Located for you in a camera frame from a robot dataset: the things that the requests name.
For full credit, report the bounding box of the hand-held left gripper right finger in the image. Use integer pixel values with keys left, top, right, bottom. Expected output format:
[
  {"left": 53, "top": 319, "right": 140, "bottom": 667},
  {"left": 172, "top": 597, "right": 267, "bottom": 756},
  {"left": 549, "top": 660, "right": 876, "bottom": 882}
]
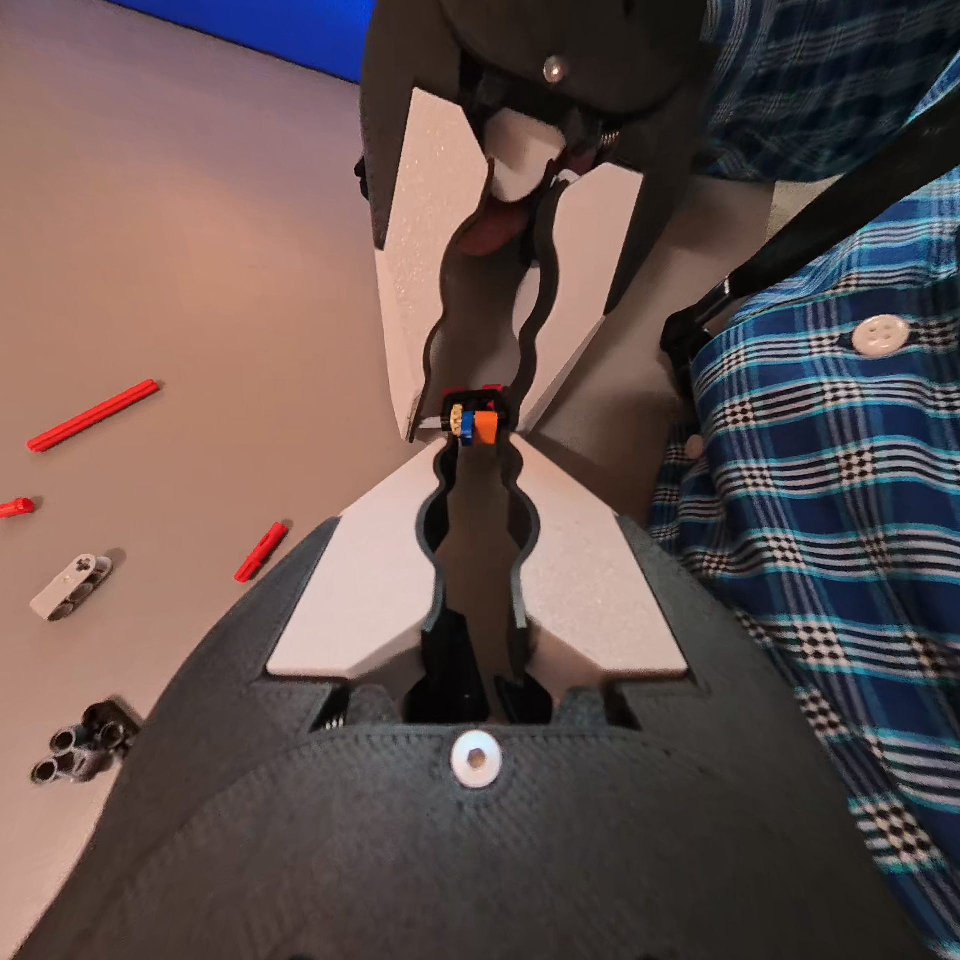
[{"left": 501, "top": 435, "right": 690, "bottom": 675}]

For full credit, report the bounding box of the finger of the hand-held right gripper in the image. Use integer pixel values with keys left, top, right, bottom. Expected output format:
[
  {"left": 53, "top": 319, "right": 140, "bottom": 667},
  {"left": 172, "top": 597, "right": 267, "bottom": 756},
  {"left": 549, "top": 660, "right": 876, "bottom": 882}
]
[
  {"left": 487, "top": 108, "right": 646, "bottom": 436},
  {"left": 373, "top": 86, "right": 496, "bottom": 445}
]

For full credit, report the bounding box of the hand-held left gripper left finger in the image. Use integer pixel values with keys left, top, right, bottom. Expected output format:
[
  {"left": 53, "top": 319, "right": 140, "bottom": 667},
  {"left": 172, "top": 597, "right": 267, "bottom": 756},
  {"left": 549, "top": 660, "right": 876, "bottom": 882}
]
[{"left": 266, "top": 438, "right": 459, "bottom": 678}]

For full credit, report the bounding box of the small black lego assembly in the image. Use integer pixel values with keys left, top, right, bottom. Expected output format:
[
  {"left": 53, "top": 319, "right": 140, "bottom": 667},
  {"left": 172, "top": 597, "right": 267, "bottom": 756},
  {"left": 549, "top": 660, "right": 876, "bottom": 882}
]
[{"left": 417, "top": 382, "right": 519, "bottom": 450}]

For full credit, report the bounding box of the person's right forearm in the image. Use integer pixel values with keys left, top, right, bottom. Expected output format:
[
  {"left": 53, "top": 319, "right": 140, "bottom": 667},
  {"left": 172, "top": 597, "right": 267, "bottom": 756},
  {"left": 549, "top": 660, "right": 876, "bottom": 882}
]
[{"left": 701, "top": 0, "right": 960, "bottom": 183}]

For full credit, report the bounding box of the long red lego pin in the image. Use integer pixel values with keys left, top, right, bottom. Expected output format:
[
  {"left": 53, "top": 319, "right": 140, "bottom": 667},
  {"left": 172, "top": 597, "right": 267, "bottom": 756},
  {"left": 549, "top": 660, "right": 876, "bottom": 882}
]
[{"left": 233, "top": 520, "right": 291, "bottom": 585}]

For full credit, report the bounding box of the light grey lego beam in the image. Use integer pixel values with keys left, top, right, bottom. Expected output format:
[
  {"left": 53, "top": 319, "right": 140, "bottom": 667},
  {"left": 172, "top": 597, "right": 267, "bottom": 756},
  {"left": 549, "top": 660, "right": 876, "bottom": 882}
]
[{"left": 29, "top": 552, "right": 114, "bottom": 623}]

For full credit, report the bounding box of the black grey lego connector block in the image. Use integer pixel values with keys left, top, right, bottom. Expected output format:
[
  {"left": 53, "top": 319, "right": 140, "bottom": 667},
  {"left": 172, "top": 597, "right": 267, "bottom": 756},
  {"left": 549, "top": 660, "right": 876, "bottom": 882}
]
[{"left": 29, "top": 699, "right": 143, "bottom": 787}]

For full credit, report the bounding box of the long red lego axle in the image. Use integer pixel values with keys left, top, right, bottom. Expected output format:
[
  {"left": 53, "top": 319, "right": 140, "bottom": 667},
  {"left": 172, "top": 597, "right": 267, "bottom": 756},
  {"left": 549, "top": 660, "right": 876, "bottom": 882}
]
[{"left": 25, "top": 378, "right": 162, "bottom": 454}]

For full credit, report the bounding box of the person's right hand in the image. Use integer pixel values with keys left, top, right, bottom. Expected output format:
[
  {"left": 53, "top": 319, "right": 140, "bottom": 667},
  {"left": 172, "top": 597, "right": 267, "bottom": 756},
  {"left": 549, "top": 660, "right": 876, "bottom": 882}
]
[{"left": 456, "top": 197, "right": 528, "bottom": 258}]

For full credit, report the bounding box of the person in plaid shirt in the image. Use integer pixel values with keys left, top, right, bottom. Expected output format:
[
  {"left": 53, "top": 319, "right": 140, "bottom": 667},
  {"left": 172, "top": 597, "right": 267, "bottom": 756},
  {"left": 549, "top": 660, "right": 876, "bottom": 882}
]
[{"left": 648, "top": 168, "right": 960, "bottom": 957}]

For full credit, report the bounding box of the blue plastic bin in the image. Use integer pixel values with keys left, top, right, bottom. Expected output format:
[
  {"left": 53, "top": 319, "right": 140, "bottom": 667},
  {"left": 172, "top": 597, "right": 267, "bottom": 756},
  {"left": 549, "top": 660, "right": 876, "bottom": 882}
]
[{"left": 105, "top": 0, "right": 376, "bottom": 85}]

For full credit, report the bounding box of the black shoulder strap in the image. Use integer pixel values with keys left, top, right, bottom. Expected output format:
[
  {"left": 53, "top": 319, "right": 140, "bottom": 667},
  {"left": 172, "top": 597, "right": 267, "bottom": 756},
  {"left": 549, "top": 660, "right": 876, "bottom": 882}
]
[{"left": 659, "top": 96, "right": 960, "bottom": 393}]

